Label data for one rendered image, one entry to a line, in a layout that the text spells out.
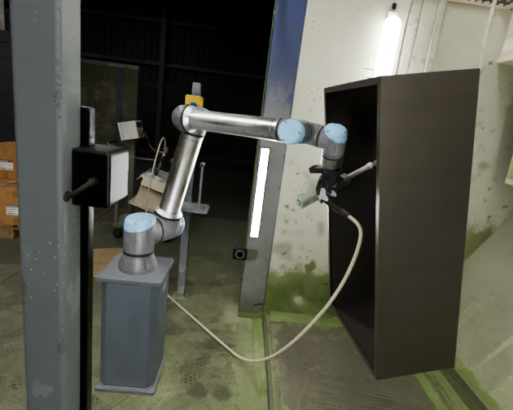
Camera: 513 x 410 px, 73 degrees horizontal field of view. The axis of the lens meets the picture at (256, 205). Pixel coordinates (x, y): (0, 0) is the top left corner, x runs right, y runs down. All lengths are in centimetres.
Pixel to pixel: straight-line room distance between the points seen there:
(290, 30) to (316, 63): 25
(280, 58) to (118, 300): 167
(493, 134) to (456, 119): 145
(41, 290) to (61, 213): 10
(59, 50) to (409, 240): 125
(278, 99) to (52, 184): 199
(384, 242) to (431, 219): 19
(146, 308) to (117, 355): 31
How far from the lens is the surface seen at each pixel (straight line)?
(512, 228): 296
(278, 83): 233
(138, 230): 175
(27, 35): 45
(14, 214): 414
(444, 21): 268
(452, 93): 139
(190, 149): 173
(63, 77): 43
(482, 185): 286
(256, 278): 258
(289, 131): 129
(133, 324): 190
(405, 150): 132
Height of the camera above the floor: 145
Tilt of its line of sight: 14 degrees down
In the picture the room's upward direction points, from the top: 7 degrees clockwise
